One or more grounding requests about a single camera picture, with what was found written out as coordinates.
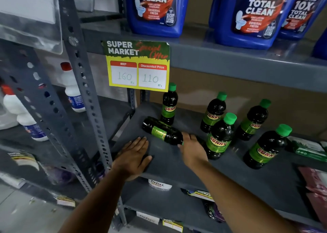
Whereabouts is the person's left hand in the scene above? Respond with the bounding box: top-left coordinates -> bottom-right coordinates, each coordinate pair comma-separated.
112,136 -> 153,181

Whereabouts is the person's right hand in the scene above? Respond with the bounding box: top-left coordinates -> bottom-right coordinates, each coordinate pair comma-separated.
178,132 -> 209,172

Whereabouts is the dark bottle green label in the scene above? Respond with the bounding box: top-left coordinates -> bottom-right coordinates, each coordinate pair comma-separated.
204,113 -> 237,160
235,99 -> 272,141
160,82 -> 178,125
142,116 -> 184,146
243,124 -> 292,170
200,92 -> 227,133

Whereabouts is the person's left forearm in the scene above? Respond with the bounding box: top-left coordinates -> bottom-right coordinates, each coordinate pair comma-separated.
59,165 -> 133,233

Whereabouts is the person's right forearm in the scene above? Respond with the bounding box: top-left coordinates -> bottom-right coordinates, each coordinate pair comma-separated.
190,160 -> 299,233

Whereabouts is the grey slotted metal rack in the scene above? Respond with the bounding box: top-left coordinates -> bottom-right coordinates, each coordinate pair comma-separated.
0,40 -> 134,210

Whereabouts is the yellow white shelf label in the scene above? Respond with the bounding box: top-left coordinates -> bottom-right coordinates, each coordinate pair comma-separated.
163,219 -> 183,233
57,195 -> 76,207
188,189 -> 214,202

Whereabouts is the dark purple packet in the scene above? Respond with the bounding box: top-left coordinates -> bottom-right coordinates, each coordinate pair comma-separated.
203,200 -> 226,223

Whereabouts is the white bottle red cap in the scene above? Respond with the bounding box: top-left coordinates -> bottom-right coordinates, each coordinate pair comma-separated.
60,62 -> 86,113
1,85 -> 49,142

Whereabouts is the grey metal shelf rack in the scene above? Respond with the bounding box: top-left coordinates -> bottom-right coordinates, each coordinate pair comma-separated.
57,0 -> 327,233

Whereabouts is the yellow green price sign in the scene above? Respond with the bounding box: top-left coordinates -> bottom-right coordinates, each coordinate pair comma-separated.
103,40 -> 170,92

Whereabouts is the white plastic bottle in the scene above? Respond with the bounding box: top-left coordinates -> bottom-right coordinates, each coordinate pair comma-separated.
0,105 -> 19,130

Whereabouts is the green white packet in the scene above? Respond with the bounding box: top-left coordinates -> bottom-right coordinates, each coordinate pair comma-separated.
287,136 -> 327,162

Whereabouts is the blue cleaner jug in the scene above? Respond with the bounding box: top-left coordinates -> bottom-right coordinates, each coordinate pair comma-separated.
125,0 -> 191,38
312,29 -> 327,60
208,0 -> 225,28
277,0 -> 327,40
214,0 -> 302,50

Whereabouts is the pink packet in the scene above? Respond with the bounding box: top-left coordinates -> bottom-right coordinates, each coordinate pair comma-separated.
307,192 -> 327,227
298,166 -> 327,195

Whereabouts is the clear plastic sign sleeve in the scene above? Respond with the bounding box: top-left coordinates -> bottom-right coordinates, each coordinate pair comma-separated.
0,0 -> 63,54

